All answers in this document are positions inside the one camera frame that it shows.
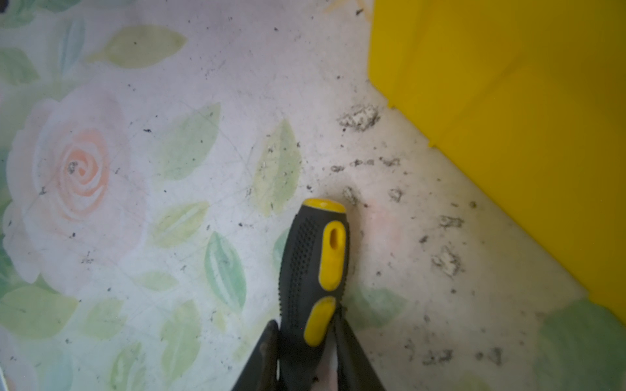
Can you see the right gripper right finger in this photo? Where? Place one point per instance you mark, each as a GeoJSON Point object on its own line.
{"type": "Point", "coordinates": [354, 370]}

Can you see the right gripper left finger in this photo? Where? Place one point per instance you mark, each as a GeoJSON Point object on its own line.
{"type": "Point", "coordinates": [260, 371]}

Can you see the black yellow handled screwdriver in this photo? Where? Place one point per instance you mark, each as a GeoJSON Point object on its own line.
{"type": "Point", "coordinates": [311, 285]}

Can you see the yellow plastic bin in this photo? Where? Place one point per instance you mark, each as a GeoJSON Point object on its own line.
{"type": "Point", "coordinates": [527, 98]}

